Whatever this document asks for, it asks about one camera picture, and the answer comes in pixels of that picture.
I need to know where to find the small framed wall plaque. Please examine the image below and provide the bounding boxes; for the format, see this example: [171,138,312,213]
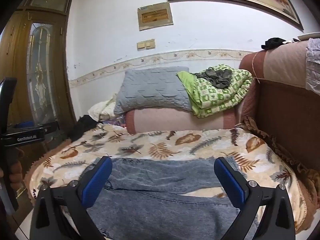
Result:
[137,2,174,31]

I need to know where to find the black cloth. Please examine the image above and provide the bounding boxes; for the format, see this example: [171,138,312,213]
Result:
[69,115,100,143]

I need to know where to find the leaf print blanket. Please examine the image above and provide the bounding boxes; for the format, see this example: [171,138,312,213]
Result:
[24,124,308,233]

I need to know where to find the colourful printed cloth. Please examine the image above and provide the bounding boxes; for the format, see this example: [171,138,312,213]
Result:
[102,115,127,128]

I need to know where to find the grey quilted pillow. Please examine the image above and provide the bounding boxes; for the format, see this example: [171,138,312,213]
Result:
[114,67,194,114]

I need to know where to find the cream cloth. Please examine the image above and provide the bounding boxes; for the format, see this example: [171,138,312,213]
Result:
[87,94,120,122]

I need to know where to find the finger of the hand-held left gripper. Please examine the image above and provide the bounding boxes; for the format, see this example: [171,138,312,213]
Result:
[15,121,59,134]

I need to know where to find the small black garment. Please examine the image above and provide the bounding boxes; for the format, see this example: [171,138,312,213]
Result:
[261,37,287,50]

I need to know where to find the wooden door with glass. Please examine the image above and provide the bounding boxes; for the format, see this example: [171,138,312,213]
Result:
[0,0,77,155]

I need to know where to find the pink bolster cushion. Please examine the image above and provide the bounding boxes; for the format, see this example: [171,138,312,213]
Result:
[125,105,240,134]

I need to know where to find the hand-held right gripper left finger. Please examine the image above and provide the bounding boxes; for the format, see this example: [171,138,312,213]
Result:
[29,156,113,240]

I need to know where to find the green patterned quilt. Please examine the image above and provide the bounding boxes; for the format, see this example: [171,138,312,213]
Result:
[176,64,253,118]

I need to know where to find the white lace cloth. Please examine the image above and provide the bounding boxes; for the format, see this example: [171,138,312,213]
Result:
[305,38,320,92]

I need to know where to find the white plate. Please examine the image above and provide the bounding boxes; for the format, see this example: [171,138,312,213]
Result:
[296,32,320,41]

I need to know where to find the tan cord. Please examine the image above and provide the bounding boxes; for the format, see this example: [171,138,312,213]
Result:
[251,52,268,84]

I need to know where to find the blue denim pants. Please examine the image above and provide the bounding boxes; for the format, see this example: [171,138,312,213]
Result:
[60,156,259,240]

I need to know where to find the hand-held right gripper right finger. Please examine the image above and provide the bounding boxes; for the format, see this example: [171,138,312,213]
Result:
[214,156,297,240]

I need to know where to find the dark olive garment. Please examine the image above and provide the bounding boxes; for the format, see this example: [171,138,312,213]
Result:
[194,67,234,89]

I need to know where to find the brown upholstered headboard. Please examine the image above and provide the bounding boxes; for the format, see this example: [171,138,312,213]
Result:
[239,39,320,180]

